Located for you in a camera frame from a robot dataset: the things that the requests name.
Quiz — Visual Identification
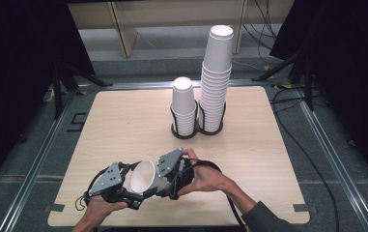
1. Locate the dark curtain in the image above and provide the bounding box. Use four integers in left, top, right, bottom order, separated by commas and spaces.
269, 0, 368, 185
0, 0, 96, 197

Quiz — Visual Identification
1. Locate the black tape strip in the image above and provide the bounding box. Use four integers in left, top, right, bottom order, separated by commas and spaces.
292, 203, 318, 214
44, 203, 66, 213

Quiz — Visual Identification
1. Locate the person's right hand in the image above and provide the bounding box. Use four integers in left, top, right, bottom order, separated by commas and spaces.
176, 148, 234, 197

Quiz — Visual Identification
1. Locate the black metal stand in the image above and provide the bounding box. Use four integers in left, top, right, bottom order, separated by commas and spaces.
251, 32, 315, 112
50, 57, 113, 120

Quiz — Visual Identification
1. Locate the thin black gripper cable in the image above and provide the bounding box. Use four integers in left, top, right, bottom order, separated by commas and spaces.
74, 167, 108, 212

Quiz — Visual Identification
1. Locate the tall stack of white cups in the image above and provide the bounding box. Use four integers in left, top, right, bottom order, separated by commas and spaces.
198, 24, 235, 133

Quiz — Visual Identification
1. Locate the aluminium floor rail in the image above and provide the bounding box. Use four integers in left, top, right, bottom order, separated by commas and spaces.
0, 93, 76, 232
296, 93, 368, 232
78, 79, 276, 92

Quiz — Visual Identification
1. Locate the bundle of black cables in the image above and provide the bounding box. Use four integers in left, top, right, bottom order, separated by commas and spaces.
242, 0, 281, 51

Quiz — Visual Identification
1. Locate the light wooden shelf unit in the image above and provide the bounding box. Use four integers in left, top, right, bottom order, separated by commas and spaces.
67, 0, 248, 59

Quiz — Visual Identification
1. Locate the white paper drinking cup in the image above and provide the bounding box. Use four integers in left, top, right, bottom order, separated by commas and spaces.
129, 159, 173, 194

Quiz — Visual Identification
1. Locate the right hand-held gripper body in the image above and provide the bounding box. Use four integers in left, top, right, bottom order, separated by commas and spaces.
156, 147, 195, 200

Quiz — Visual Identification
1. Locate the person's left hand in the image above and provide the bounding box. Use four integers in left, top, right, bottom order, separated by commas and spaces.
84, 195, 127, 223

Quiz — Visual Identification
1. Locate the short stack of white cups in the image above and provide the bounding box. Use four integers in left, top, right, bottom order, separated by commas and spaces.
170, 76, 199, 137

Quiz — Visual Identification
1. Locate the black wire cup holder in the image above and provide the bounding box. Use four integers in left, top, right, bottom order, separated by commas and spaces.
197, 101, 228, 136
170, 100, 200, 140

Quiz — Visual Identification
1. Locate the long black floor cable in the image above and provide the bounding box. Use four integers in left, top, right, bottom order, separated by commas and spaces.
270, 85, 340, 232

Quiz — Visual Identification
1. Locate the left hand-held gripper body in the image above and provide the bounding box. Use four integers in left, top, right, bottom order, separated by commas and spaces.
89, 161, 131, 203

